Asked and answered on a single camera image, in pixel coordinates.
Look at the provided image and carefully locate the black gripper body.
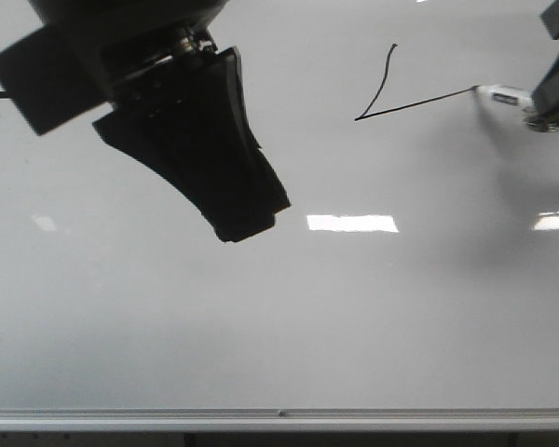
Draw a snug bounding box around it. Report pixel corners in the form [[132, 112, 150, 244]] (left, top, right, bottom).
[[0, 20, 209, 135]]

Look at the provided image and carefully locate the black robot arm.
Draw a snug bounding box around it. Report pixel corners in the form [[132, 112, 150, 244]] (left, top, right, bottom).
[[0, 1, 290, 242]]

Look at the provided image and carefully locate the white whiteboard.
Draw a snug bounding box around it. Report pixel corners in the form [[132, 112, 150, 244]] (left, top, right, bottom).
[[0, 1, 559, 410]]

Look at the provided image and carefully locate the aluminium whiteboard tray rail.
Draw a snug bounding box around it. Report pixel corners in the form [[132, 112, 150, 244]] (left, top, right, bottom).
[[0, 408, 559, 433]]

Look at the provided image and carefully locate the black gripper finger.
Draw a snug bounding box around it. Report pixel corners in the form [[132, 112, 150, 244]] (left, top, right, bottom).
[[93, 47, 291, 242]]

